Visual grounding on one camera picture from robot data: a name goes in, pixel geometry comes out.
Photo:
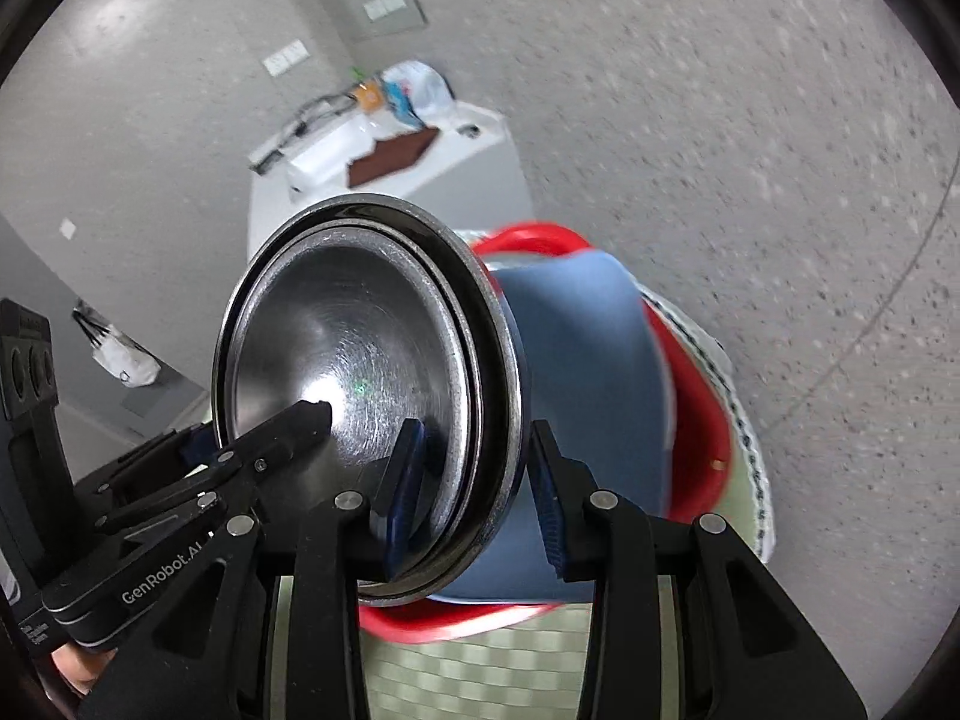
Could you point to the large steel bowl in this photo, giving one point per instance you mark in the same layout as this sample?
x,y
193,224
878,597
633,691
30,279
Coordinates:
x,y
510,412

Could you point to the white tote bag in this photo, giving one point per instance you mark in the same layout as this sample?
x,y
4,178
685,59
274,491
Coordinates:
x,y
124,360

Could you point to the small steel bowl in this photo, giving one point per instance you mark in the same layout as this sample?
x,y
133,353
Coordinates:
x,y
472,390
337,330

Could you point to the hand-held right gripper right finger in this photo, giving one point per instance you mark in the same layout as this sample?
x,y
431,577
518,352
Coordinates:
x,y
551,517

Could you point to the grey door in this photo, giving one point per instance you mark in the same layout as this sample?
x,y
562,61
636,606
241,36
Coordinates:
x,y
45,270

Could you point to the blue plastic basin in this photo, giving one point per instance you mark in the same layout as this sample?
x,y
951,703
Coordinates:
x,y
585,390

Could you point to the white wall socket plate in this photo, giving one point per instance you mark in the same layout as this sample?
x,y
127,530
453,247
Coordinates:
x,y
285,56

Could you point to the orange small container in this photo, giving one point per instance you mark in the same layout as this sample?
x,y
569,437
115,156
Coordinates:
x,y
367,96

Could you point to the white wall switch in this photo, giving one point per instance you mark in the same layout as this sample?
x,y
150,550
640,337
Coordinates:
x,y
67,229

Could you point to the person's left hand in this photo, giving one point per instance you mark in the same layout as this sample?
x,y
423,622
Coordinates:
x,y
79,667

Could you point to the brown cloth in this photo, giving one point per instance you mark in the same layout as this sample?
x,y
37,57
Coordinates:
x,y
390,157

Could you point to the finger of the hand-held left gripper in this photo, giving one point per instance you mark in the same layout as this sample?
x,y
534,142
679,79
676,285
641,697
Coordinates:
x,y
150,459
277,439

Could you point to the clear plastic bag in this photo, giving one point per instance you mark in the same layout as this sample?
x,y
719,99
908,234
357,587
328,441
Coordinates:
x,y
420,94

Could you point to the red plastic basin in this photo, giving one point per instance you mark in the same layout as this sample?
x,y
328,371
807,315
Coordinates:
x,y
697,420

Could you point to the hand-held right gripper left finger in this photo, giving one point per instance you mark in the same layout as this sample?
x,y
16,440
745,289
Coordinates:
x,y
405,499

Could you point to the white sink counter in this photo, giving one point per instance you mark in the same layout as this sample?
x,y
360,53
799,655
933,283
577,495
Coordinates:
x,y
487,165

